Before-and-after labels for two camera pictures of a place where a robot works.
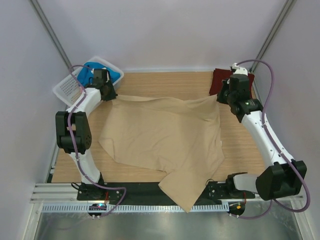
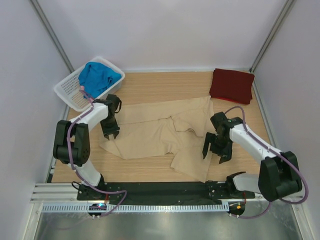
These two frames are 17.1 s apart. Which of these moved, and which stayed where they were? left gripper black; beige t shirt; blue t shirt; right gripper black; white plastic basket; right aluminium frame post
Moved: beige t shirt; left gripper black; right gripper black
Stayed: white plastic basket; right aluminium frame post; blue t shirt
